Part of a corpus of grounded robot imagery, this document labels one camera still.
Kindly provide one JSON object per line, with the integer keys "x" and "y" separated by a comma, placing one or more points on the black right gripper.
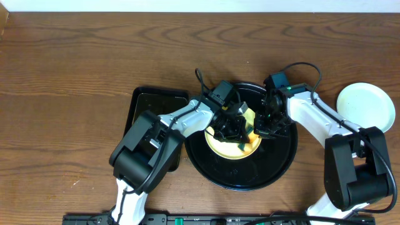
{"x": 264, "y": 128}

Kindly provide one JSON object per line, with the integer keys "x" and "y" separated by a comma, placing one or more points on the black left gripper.
{"x": 233, "y": 132}

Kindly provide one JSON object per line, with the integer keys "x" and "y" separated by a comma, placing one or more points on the yellow plate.
{"x": 233, "y": 150}

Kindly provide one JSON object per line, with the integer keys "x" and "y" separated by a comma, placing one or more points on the yellow green sponge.
{"x": 250, "y": 141}

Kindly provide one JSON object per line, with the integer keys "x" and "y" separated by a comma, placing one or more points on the light blue plate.
{"x": 366, "y": 105}

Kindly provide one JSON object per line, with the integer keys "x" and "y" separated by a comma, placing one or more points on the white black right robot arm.
{"x": 357, "y": 173}

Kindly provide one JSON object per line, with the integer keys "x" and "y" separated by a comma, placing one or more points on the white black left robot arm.
{"x": 135, "y": 178}

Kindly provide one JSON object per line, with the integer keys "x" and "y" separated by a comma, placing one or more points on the black round tray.
{"x": 263, "y": 167}

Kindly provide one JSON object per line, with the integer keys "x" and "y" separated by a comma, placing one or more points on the black rectangular tray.
{"x": 158, "y": 101}

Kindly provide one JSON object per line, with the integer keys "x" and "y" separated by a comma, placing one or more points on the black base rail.
{"x": 163, "y": 219}

